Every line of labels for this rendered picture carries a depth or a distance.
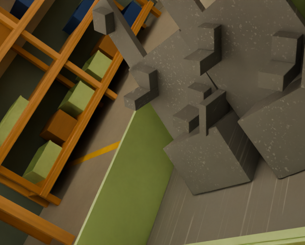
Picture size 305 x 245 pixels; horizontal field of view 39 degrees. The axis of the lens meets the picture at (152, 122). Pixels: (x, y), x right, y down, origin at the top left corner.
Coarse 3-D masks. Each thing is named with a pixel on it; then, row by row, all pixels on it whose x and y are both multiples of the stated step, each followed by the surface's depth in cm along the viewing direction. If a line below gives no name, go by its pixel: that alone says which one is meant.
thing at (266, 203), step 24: (264, 168) 58; (168, 192) 77; (216, 192) 64; (240, 192) 59; (264, 192) 55; (288, 192) 51; (168, 216) 72; (192, 216) 66; (216, 216) 60; (240, 216) 56; (264, 216) 52; (288, 216) 49; (168, 240) 67; (192, 240) 62
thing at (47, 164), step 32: (32, 0) 507; (96, 0) 547; (0, 32) 481; (64, 64) 506; (96, 64) 531; (32, 96) 488; (96, 96) 511; (0, 128) 454; (64, 128) 494; (0, 160) 439; (32, 160) 505; (64, 160) 473; (32, 192) 482
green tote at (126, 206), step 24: (144, 120) 82; (120, 144) 77; (144, 144) 80; (120, 168) 75; (144, 168) 78; (168, 168) 81; (120, 192) 74; (144, 192) 76; (96, 216) 70; (120, 216) 72; (144, 216) 75; (96, 240) 69; (120, 240) 71; (144, 240) 73; (216, 240) 38; (240, 240) 36; (264, 240) 33; (288, 240) 31
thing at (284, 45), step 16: (208, 32) 54; (288, 32) 50; (208, 48) 55; (272, 48) 50; (288, 48) 49; (192, 64) 53; (208, 64) 54; (272, 64) 50; (288, 64) 49; (272, 80) 48; (288, 80) 49
